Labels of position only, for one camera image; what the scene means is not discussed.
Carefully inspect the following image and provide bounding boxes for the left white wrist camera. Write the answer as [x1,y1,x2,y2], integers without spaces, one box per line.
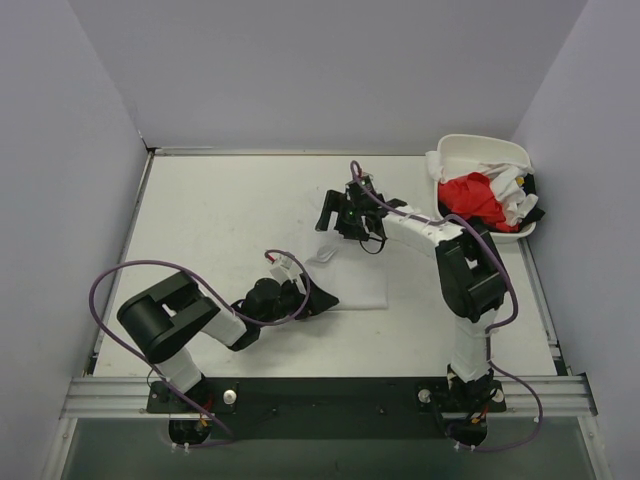
[269,254,302,285]

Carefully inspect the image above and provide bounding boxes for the red t shirt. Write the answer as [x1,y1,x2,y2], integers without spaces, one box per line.
[437,172,519,233]

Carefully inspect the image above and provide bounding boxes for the white clothes in basket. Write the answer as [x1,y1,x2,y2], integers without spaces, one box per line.
[426,151,544,234]

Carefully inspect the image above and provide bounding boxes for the white plastic laundry basket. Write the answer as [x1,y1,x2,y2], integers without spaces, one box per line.
[427,134,537,244]

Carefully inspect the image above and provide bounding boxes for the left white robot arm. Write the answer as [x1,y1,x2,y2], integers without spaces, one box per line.
[117,268,339,412]

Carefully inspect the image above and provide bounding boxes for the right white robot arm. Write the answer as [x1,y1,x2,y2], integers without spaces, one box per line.
[315,175,508,396]

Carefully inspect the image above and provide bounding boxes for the aluminium rail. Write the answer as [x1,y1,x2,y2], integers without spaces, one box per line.
[61,375,598,418]

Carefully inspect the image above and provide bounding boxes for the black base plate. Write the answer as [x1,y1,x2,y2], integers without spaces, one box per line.
[146,377,506,444]

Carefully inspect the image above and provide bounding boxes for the black t shirt in basket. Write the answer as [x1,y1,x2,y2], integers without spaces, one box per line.
[487,171,545,233]

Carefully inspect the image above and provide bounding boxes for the white t shirt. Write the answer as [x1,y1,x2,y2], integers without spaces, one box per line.
[303,231,388,311]

